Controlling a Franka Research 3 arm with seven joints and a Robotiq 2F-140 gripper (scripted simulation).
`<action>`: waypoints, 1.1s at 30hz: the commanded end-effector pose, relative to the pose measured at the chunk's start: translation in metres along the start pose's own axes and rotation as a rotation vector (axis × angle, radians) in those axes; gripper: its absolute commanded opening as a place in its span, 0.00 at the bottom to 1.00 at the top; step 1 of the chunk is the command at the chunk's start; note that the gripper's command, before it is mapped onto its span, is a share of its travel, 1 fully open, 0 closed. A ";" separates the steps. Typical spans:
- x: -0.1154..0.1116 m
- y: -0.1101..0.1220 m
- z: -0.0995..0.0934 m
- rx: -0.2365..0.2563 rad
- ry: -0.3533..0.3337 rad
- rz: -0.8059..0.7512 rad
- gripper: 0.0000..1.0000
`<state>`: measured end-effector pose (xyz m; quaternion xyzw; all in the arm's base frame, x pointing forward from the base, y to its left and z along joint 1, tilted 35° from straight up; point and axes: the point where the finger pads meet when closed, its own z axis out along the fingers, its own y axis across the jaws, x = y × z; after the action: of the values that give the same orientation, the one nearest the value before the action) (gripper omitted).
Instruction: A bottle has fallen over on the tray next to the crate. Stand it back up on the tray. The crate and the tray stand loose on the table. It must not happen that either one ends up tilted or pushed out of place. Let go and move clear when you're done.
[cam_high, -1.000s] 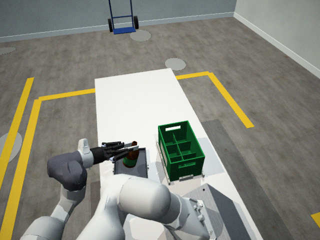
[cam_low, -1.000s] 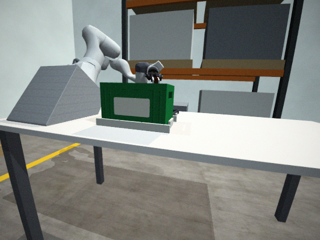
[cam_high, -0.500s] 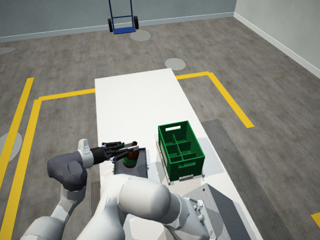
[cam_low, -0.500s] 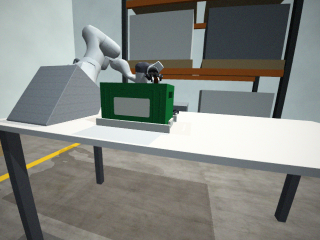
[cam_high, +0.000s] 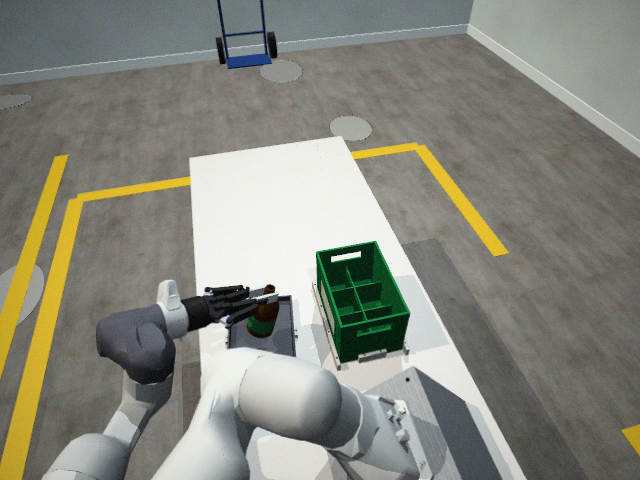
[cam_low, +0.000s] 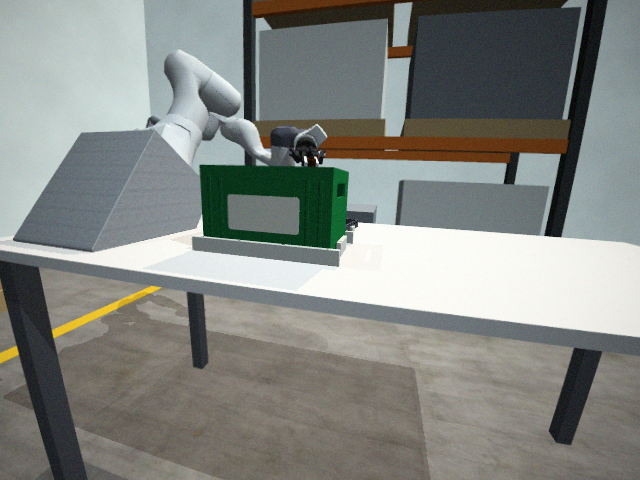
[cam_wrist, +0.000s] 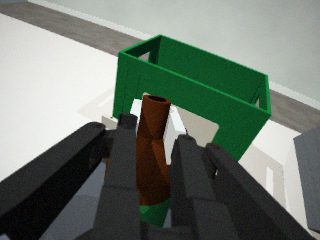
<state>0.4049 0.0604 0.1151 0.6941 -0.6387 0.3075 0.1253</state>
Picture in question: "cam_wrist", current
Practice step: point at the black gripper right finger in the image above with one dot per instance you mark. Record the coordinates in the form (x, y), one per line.
(256, 214)

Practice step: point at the green crate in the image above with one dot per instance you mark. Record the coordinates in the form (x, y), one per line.
(209, 115)

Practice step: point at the brown bottle with green base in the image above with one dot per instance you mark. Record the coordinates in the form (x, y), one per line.
(151, 168)

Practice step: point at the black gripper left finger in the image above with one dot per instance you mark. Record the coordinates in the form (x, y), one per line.
(33, 196)

